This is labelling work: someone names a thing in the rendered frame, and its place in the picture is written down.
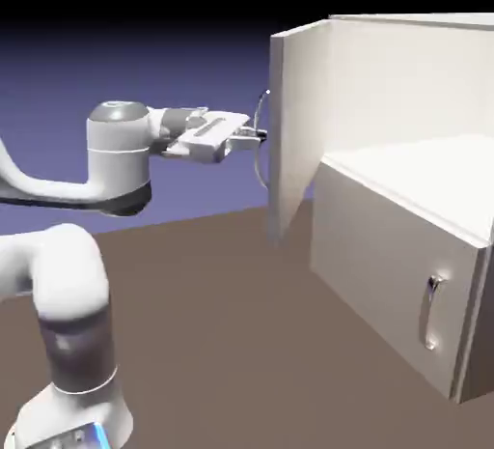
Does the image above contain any white closed cabinet door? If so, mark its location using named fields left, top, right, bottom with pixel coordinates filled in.
left=310, top=160, right=488, bottom=401

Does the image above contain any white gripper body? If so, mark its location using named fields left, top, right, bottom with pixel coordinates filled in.
left=160, top=108, right=251, bottom=165

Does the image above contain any straight silver door handle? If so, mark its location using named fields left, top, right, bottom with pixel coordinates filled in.
left=419, top=273, right=446, bottom=351

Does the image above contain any white cabinet door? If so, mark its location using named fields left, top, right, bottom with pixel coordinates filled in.
left=266, top=18, right=334, bottom=248
left=310, top=160, right=488, bottom=401

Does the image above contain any curved silver door handle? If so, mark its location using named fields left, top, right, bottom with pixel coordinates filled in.
left=253, top=88, right=271, bottom=190

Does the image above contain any white cabinet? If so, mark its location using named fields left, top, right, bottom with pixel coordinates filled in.
left=269, top=13, right=494, bottom=405

